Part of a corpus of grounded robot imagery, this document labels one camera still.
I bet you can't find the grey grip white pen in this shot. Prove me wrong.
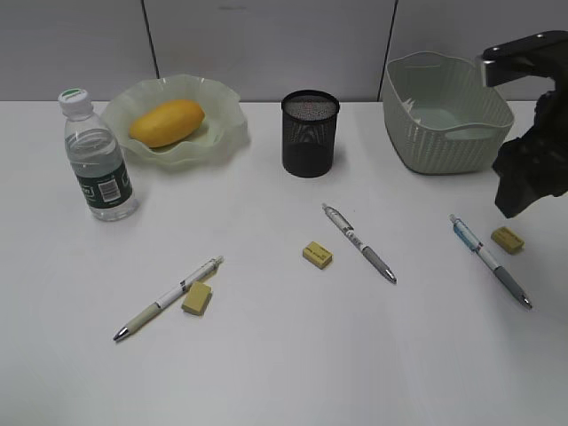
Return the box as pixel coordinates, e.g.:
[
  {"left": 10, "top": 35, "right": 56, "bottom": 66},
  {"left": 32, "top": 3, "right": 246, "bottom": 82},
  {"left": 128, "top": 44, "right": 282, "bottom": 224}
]
[{"left": 322, "top": 203, "right": 398, "bottom": 285}]

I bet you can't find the yellow mango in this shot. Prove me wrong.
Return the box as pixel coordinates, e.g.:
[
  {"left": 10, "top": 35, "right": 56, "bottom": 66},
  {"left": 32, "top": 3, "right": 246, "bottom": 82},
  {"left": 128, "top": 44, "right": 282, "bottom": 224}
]
[{"left": 129, "top": 99, "right": 205, "bottom": 148}]

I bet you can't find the yellow eraser far right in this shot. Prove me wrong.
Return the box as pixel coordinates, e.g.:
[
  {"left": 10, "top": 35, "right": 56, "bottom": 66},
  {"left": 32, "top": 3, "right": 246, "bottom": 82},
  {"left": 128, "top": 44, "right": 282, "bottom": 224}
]
[{"left": 491, "top": 226, "right": 525, "bottom": 255}]

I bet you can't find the black mesh pen holder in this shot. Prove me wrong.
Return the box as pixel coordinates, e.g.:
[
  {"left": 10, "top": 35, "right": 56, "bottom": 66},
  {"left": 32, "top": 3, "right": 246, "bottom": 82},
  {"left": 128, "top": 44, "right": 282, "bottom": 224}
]
[{"left": 280, "top": 90, "right": 340, "bottom": 178}]

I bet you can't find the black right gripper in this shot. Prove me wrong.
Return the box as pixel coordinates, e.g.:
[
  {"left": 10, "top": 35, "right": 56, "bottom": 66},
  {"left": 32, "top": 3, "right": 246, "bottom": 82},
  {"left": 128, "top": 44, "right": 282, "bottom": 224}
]
[{"left": 480, "top": 30, "right": 567, "bottom": 217}]

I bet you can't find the pale green wavy plate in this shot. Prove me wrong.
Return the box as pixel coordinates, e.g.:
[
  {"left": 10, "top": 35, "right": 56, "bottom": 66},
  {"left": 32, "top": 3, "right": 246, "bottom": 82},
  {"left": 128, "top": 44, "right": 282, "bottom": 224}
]
[{"left": 101, "top": 74, "right": 249, "bottom": 168}]

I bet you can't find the white waste paper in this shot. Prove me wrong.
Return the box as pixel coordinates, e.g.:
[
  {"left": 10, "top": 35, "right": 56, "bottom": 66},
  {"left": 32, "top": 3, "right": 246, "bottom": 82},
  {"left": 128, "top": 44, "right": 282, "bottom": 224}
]
[{"left": 401, "top": 98, "right": 422, "bottom": 123}]

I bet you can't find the blue clip grey grip pen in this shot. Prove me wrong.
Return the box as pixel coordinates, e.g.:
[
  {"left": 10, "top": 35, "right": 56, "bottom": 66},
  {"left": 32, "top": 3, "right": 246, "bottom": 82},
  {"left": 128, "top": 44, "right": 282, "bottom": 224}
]
[{"left": 449, "top": 214, "right": 533, "bottom": 310}]

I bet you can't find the yellow eraser with label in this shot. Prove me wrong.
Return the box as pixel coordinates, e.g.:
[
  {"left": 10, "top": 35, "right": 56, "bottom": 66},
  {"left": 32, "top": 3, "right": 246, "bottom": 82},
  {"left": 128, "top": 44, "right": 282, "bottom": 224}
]
[{"left": 302, "top": 241, "right": 333, "bottom": 270}]

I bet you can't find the pale green plastic basket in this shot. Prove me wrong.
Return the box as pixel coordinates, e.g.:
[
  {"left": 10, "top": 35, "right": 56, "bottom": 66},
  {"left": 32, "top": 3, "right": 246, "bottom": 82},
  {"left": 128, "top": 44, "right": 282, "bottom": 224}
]
[{"left": 383, "top": 51, "right": 514, "bottom": 175}]

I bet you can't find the beige grip white pen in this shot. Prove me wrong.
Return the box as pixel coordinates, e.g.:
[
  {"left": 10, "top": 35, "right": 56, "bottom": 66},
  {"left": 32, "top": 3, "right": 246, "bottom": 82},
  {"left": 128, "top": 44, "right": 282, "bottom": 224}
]
[{"left": 113, "top": 256, "right": 225, "bottom": 343}]

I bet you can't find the yellow eraser beside beige pen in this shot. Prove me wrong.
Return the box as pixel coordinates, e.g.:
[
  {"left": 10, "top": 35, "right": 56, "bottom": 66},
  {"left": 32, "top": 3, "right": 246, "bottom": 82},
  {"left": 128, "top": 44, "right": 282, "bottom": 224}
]
[{"left": 181, "top": 281, "right": 212, "bottom": 316}]

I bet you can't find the clear plastic water bottle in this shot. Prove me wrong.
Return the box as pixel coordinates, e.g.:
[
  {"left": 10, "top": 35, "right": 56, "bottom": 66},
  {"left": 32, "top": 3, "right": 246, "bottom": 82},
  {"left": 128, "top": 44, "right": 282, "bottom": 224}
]
[{"left": 58, "top": 88, "right": 138, "bottom": 222}]

